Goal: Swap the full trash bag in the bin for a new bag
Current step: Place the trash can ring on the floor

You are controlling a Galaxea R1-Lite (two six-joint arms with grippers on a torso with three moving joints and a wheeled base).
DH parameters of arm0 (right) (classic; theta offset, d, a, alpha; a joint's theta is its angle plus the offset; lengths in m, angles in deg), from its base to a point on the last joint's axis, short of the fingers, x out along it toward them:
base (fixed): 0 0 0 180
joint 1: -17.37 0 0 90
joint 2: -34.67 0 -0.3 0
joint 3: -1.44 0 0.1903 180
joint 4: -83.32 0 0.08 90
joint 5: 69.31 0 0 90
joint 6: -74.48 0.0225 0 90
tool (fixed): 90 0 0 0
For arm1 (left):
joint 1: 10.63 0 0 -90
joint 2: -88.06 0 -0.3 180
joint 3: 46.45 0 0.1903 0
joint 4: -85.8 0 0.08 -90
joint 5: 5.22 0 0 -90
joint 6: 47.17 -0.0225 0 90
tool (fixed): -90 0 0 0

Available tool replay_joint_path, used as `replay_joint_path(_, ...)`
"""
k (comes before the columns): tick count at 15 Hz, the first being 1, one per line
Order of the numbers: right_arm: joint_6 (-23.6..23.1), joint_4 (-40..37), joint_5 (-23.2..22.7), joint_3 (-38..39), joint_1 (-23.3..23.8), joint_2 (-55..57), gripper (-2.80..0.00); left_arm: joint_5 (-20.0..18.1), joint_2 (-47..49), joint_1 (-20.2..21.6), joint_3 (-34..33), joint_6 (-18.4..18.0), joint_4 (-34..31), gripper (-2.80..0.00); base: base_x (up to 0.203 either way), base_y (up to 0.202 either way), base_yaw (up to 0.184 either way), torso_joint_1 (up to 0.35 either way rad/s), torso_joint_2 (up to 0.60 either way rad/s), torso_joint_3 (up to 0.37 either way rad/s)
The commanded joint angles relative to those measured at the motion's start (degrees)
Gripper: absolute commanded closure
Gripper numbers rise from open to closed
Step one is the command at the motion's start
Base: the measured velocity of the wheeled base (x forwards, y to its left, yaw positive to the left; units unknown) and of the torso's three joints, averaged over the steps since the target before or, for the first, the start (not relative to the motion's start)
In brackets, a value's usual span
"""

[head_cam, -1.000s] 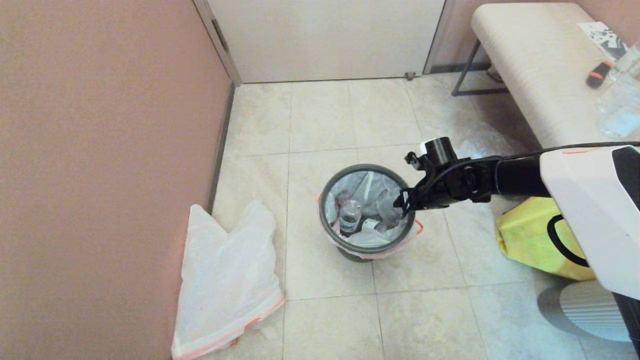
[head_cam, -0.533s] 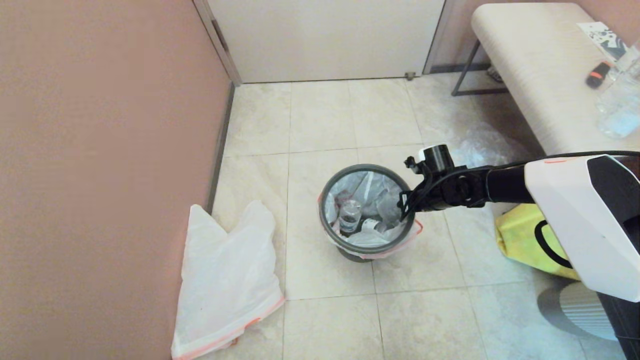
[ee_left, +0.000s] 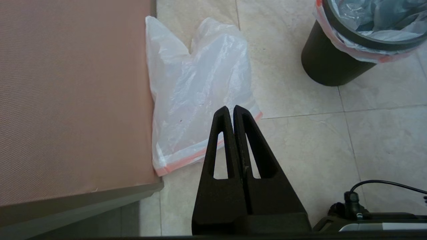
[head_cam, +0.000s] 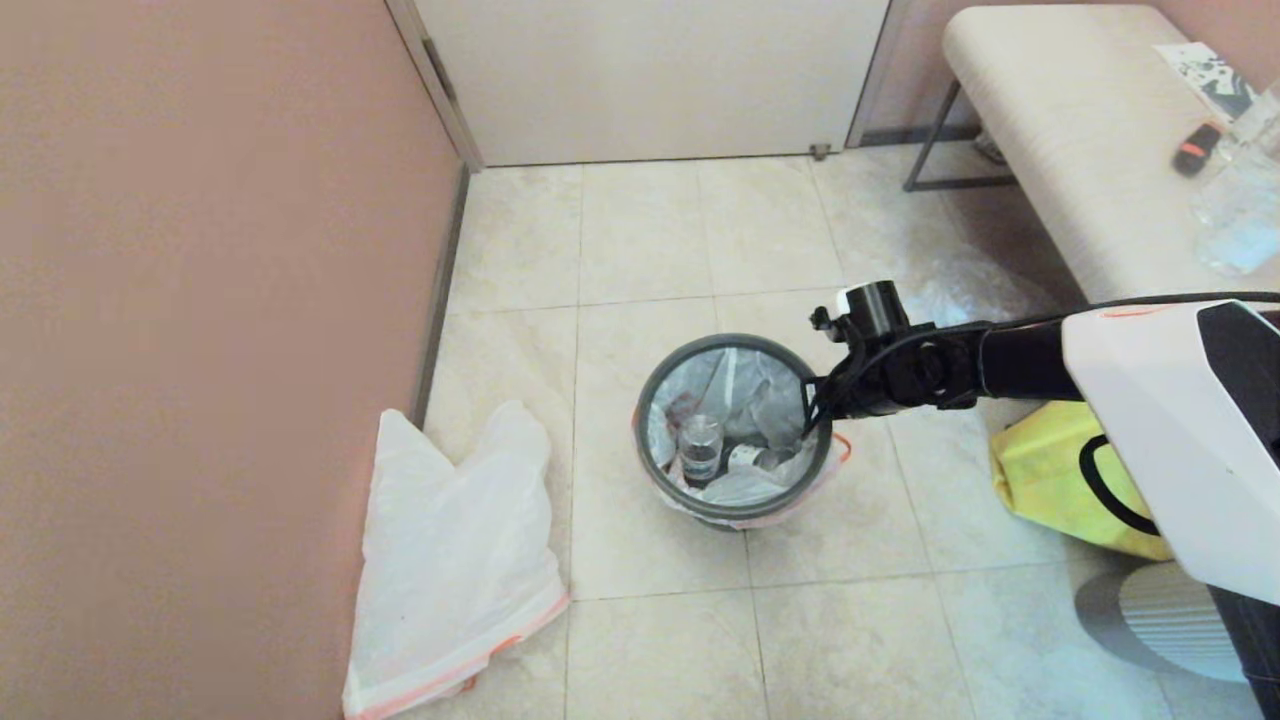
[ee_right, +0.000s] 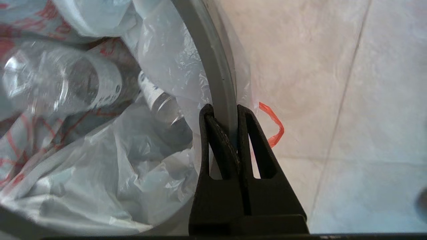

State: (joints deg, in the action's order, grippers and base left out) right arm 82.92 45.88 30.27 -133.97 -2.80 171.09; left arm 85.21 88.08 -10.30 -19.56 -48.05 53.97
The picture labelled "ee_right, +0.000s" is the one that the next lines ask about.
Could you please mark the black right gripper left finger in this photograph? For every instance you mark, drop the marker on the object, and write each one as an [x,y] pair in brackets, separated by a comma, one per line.
[213,200]

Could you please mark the white wrapper with red print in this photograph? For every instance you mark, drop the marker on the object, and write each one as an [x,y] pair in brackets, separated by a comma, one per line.
[50,13]

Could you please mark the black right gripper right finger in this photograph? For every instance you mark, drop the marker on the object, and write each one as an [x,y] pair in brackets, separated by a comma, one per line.
[277,200]

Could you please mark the clear plastic water bottle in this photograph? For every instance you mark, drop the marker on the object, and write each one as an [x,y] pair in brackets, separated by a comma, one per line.
[66,80]

